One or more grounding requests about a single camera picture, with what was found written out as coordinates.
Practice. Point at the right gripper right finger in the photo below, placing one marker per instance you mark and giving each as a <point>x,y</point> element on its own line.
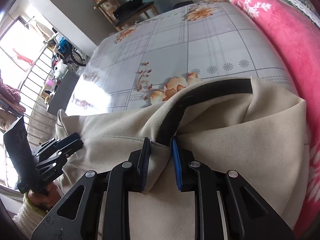
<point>226,205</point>

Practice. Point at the cream green knit sleeve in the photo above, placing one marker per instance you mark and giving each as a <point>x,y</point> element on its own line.
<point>28,217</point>

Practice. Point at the cream zip jacket black trim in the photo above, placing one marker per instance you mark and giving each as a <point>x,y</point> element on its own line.
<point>250,125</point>

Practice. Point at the bicycle wheel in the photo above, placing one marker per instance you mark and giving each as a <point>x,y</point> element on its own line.
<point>77,58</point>

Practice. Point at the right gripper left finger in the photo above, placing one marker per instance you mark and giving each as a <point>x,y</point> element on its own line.
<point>98,198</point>

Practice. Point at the pink floral blanket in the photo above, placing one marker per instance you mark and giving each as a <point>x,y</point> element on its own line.
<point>296,39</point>

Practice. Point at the wooden chair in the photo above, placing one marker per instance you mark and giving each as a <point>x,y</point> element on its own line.
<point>122,22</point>

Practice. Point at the black bag on chair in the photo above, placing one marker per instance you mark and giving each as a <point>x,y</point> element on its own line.
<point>128,7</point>

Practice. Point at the bed with floral plaid sheet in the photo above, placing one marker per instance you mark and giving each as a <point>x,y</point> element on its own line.
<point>151,60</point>

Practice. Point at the person left hand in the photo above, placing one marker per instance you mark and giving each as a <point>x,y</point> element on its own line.
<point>47,200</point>

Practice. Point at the dark grey board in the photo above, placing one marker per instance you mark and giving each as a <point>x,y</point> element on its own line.
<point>60,98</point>

